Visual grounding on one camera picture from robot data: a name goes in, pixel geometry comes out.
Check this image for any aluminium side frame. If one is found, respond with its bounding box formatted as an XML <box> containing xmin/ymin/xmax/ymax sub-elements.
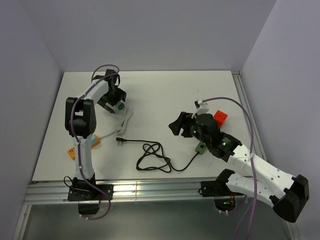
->
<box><xmin>231</xmin><ymin>70</ymin><xmax>302</xmax><ymax>240</ymax></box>

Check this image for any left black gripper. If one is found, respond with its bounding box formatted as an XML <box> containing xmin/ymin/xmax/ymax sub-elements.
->
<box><xmin>97</xmin><ymin>87</ymin><xmax>127</xmax><ymax>114</ymax></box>

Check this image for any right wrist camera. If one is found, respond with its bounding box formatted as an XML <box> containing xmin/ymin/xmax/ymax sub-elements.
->
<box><xmin>191</xmin><ymin>99</ymin><xmax>209</xmax><ymax>119</ymax></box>

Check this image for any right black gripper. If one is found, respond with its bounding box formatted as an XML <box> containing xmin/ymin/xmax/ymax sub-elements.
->
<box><xmin>168</xmin><ymin>111</ymin><xmax>211</xmax><ymax>146</ymax></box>

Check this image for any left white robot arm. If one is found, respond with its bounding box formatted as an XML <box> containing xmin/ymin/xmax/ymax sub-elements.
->
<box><xmin>64</xmin><ymin>69</ymin><xmax>127</xmax><ymax>200</ymax></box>

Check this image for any green plug adapter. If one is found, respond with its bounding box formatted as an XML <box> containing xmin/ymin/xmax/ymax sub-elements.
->
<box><xmin>116</xmin><ymin>102</ymin><xmax>125</xmax><ymax>111</ymax></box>

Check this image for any green power strip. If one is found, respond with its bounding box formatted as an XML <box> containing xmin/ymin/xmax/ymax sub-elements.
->
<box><xmin>195</xmin><ymin>142</ymin><xmax>207</xmax><ymax>155</ymax></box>

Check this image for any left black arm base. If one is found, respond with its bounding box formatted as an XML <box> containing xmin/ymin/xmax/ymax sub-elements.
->
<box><xmin>67</xmin><ymin>184</ymin><xmax>114</xmax><ymax>215</ymax></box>

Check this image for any red cube plug adapter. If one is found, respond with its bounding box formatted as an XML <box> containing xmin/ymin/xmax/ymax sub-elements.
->
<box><xmin>213</xmin><ymin>110</ymin><xmax>228</xmax><ymax>128</ymax></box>

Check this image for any light blue plug adapter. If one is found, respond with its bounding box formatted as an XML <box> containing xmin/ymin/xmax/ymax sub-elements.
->
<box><xmin>91</xmin><ymin>134</ymin><xmax>101</xmax><ymax>148</ymax></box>

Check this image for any aluminium mounting rail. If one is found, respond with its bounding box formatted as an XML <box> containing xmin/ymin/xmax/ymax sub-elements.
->
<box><xmin>23</xmin><ymin>177</ymin><xmax>215</xmax><ymax>205</ymax></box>

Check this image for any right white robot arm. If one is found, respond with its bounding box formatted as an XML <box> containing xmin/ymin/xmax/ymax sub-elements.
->
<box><xmin>168</xmin><ymin>111</ymin><xmax>310</xmax><ymax>223</ymax></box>

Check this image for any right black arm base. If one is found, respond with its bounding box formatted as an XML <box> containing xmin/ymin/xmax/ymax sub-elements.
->
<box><xmin>198</xmin><ymin>180</ymin><xmax>247</xmax><ymax>214</ymax></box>

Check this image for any black power cord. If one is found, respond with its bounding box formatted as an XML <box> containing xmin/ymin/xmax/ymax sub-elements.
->
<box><xmin>114</xmin><ymin>137</ymin><xmax>200</xmax><ymax>173</ymax></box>

